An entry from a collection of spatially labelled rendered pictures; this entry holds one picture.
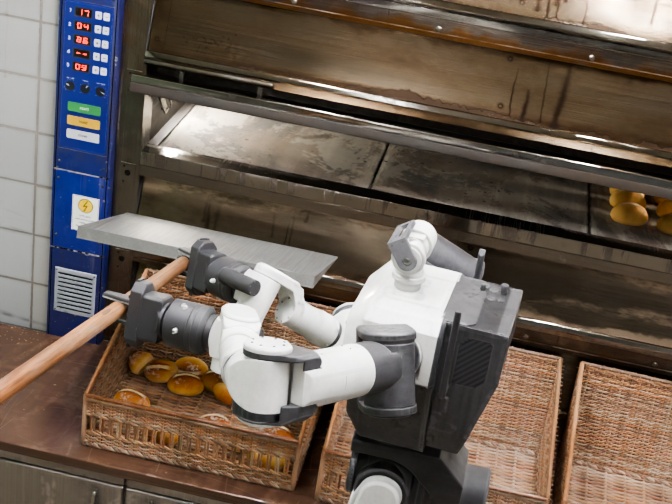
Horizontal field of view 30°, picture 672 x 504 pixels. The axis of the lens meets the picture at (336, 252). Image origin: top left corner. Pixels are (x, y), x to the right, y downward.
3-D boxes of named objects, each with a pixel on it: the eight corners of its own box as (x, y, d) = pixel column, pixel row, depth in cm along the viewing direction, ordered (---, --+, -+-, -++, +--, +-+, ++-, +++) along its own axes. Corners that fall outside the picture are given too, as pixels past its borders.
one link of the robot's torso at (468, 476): (483, 500, 260) (499, 430, 252) (478, 539, 249) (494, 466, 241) (352, 471, 263) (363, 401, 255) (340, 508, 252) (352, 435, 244)
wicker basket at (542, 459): (343, 397, 349) (358, 311, 337) (544, 440, 344) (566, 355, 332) (310, 502, 306) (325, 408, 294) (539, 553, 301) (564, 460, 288)
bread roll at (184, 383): (204, 385, 342) (206, 369, 340) (203, 399, 337) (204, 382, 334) (167, 382, 342) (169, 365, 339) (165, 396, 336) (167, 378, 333)
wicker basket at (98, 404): (137, 350, 356) (144, 264, 344) (330, 391, 351) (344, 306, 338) (76, 446, 313) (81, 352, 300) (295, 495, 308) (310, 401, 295)
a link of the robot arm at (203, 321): (177, 365, 222) (236, 381, 219) (187, 306, 220) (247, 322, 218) (201, 353, 233) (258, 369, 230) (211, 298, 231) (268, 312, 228)
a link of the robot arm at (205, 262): (209, 292, 275) (245, 309, 267) (175, 295, 268) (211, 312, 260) (218, 237, 272) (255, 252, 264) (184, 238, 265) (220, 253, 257)
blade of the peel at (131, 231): (312, 288, 276) (314, 276, 276) (76, 237, 283) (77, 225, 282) (337, 257, 311) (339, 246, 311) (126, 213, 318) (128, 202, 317)
